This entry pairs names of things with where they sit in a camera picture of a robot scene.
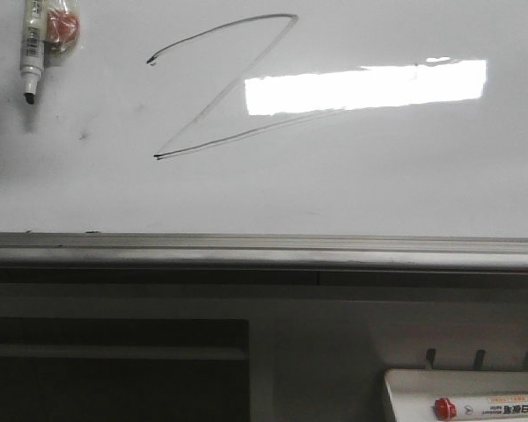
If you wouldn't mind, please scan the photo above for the red-capped white marker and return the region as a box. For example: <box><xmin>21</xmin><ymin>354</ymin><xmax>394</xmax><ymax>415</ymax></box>
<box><xmin>433</xmin><ymin>393</ymin><xmax>528</xmax><ymax>421</ymax></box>

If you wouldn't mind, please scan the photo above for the red round magnet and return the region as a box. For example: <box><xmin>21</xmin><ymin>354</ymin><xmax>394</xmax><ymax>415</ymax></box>
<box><xmin>46</xmin><ymin>0</ymin><xmax>80</xmax><ymax>56</ymax></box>

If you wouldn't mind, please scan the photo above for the middle metal tray hook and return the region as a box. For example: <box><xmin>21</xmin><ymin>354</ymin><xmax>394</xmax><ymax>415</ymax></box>
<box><xmin>473</xmin><ymin>349</ymin><xmax>486</xmax><ymax>371</ymax></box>

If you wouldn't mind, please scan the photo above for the grey aluminium whiteboard frame rail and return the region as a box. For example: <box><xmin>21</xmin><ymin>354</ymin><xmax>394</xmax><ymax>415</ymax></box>
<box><xmin>0</xmin><ymin>232</ymin><xmax>528</xmax><ymax>273</ymax></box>

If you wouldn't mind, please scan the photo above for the white black-ink whiteboard marker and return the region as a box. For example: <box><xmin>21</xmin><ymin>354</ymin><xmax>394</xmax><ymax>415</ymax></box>
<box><xmin>19</xmin><ymin>0</ymin><xmax>48</xmax><ymax>105</ymax></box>

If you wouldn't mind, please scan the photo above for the white marker tray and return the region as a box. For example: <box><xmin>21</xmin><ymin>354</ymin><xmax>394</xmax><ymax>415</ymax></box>
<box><xmin>382</xmin><ymin>369</ymin><xmax>528</xmax><ymax>421</ymax></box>

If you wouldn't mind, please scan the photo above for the left metal tray hook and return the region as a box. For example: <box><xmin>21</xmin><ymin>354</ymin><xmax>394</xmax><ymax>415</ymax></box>
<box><xmin>425</xmin><ymin>348</ymin><xmax>436</xmax><ymax>370</ymax></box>

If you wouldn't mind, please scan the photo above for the white whiteboard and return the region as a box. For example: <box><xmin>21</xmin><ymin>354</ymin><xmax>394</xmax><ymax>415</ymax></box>
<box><xmin>0</xmin><ymin>1</ymin><xmax>528</xmax><ymax>237</ymax></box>

